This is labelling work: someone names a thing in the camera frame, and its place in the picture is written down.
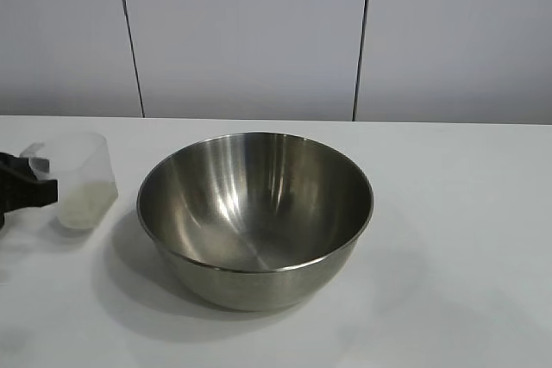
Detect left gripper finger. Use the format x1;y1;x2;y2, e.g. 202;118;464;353
0;178;60;232
0;151;51;184

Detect white rice grains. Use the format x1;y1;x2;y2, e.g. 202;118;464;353
57;179;119;230

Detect translucent plastic measuring cup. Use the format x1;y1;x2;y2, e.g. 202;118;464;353
21;131;120;232

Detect stainless steel mixing bowl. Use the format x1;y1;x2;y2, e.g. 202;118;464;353
136;131;375;313

